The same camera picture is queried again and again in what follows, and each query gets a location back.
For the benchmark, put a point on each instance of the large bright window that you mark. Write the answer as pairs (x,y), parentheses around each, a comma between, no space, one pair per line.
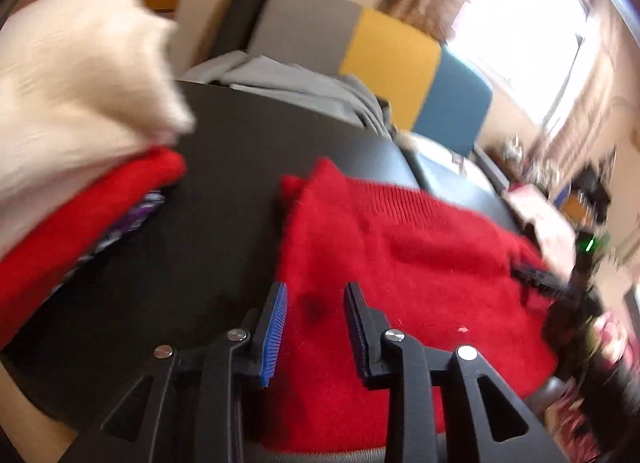
(525,33)

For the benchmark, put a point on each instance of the red knitted sweater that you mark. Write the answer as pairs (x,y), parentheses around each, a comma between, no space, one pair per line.
(425,253)

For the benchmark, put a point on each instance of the grey yellow blue sofa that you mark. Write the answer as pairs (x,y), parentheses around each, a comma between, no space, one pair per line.
(390,58)

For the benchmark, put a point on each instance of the white printed pillow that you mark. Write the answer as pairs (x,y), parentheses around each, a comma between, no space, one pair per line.
(420,143)

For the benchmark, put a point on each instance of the grey garment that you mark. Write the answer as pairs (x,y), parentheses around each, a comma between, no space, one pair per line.
(300,88)

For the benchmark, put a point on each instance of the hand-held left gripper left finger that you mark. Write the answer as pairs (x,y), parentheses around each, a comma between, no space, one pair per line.
(274,333)

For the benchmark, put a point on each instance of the black monitor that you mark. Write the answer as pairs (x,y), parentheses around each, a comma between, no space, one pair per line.
(595,188)

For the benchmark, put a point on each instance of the stack of folded clothes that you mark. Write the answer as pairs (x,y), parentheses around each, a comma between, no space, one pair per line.
(75,93)

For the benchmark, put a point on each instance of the pink knitted sweater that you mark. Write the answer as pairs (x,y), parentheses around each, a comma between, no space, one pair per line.
(540,223)

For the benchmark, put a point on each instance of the red folded garment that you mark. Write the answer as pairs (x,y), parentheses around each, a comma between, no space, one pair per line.
(75,223)

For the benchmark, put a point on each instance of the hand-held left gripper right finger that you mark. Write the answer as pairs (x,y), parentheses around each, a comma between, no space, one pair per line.
(357,338)

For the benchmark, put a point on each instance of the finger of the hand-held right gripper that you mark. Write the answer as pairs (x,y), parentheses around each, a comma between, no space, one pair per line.
(540,279)

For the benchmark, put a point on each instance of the dark patterned garment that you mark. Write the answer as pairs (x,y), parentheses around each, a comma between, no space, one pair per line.
(125,218)

